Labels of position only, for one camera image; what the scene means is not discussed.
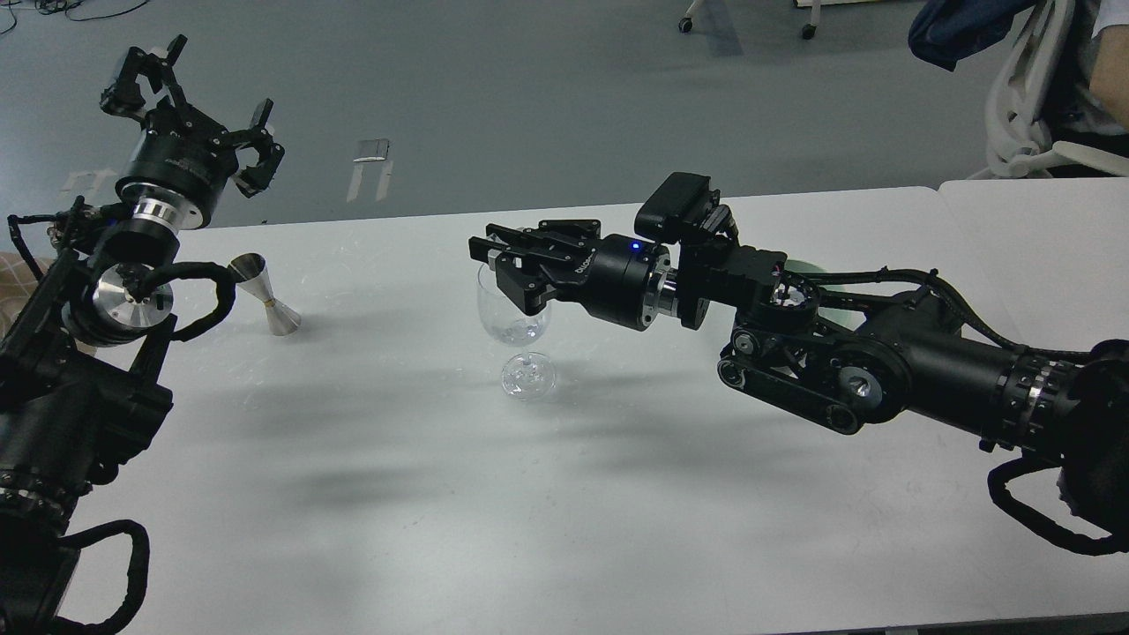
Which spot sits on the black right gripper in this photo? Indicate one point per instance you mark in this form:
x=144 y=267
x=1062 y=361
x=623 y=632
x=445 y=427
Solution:
x=618 y=279

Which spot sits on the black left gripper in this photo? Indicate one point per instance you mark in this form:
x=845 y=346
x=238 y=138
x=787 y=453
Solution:
x=176 y=151

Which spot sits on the steel double jigger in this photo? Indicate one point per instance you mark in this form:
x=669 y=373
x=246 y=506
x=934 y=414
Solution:
x=252 y=276

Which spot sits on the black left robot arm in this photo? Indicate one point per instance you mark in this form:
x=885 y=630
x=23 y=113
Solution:
x=81 y=361

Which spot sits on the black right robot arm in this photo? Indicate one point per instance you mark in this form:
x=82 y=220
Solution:
x=848 y=349

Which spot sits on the clear wine glass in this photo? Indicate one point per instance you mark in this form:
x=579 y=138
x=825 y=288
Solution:
x=528 y=375

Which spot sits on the beige checkered sofa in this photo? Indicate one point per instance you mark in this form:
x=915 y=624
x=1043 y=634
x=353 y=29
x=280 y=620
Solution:
x=18 y=284

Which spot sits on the green ceramic bowl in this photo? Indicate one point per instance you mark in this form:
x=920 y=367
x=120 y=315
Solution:
x=842 y=317

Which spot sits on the white office chair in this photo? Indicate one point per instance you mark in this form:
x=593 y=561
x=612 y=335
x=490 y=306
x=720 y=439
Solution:
x=1018 y=140

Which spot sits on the seated person white shirt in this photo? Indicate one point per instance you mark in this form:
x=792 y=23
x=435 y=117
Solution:
x=1091 y=93

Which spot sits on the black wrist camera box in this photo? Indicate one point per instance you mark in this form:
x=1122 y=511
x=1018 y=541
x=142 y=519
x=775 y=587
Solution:
x=685 y=209

